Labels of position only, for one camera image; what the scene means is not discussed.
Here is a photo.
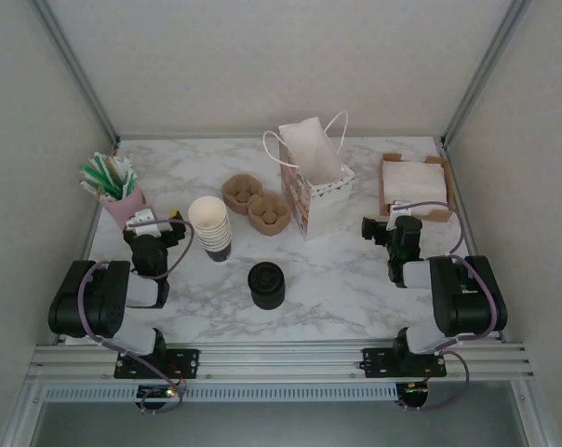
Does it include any black white paper cup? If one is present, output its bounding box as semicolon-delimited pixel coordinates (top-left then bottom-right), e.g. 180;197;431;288
188;196;228;232

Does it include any stack of paper cups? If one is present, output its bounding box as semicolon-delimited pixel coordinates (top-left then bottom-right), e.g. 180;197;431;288
188;196;234;264

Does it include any printed white paper bag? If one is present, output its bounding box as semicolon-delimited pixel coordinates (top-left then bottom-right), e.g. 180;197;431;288
262;110;356;242

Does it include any stack of black lids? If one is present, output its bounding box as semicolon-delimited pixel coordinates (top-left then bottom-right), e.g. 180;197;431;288
247;262;287;312

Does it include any brown cardboard tray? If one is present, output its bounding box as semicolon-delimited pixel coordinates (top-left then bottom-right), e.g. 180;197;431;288
377;152;453;224

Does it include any pink straw holder cup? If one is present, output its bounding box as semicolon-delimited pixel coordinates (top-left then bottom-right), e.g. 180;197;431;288
99;183;148;233

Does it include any white napkin stack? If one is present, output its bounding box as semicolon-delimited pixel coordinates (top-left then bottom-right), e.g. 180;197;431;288
383;160;449;210

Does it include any white wrapped straw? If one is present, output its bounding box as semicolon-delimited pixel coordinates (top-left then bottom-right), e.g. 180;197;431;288
79;180;106;199
115;156;141;195
104;156;133;192

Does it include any green straw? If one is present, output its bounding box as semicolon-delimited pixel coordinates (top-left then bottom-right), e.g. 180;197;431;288
90;156;127;196
79;162;119;199

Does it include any green controller circuit board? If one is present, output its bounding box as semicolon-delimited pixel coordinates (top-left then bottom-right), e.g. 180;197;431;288
401;381;432;398
136;385;178;400

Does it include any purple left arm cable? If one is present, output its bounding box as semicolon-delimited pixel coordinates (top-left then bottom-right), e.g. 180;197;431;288
78;218;196;415

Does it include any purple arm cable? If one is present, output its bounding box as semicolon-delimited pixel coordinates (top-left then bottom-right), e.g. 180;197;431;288
78;218;196;415
391;199;503;413

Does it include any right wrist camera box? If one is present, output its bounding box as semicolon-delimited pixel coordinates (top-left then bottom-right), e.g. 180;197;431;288
388;198;413;219

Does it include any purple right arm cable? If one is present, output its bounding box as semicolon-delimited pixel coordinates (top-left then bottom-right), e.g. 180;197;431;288
391;199;503;413

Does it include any aluminium table edge rail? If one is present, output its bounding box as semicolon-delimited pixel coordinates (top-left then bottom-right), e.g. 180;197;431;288
436;137;504;344
57;139;120;345

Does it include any wide aluminium base rail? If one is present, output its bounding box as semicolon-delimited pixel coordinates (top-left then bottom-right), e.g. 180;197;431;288
27;343;536;384

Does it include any white slotted cable duct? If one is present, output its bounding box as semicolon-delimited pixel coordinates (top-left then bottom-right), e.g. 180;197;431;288
43;384;399;402

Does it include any aluminium frame post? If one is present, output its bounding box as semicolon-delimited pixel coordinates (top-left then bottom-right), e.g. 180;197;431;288
441;0;533;145
29;0;122;145

